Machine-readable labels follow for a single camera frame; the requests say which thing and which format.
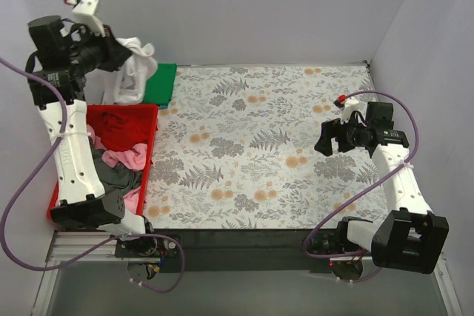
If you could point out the folded green t shirt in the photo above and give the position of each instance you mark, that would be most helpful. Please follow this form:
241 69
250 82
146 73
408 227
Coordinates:
159 87

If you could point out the red t shirt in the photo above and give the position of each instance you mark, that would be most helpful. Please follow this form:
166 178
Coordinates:
121 127

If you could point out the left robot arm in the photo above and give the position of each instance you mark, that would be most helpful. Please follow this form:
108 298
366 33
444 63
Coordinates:
84 202

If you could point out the white t shirt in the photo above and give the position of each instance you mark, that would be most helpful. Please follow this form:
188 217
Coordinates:
127 85

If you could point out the pink t shirt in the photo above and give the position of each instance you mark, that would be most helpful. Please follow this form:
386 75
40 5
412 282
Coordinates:
134 159

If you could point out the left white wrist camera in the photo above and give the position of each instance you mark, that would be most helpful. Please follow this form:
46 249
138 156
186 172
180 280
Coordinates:
85 12

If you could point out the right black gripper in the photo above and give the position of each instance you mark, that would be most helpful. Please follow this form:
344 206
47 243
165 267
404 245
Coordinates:
341 138

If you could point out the aluminium rail frame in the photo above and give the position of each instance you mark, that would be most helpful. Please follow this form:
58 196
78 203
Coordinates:
232 272

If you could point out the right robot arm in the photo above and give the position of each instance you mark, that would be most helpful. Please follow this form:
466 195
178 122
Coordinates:
411 237

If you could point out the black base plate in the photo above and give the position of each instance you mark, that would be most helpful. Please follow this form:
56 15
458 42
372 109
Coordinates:
147 247
330 244

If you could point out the grey t shirt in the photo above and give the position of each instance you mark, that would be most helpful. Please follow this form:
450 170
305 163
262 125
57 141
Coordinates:
118 178

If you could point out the floral table cloth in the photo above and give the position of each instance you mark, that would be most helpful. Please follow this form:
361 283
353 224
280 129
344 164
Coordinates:
235 149

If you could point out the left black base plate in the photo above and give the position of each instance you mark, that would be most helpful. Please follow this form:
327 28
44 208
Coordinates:
147 247

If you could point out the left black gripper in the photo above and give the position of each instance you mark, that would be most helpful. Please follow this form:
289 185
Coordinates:
109 51

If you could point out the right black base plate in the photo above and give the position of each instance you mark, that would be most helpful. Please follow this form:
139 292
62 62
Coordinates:
330 244

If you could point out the red plastic bin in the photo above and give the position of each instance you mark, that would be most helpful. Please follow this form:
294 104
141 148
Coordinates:
145 175

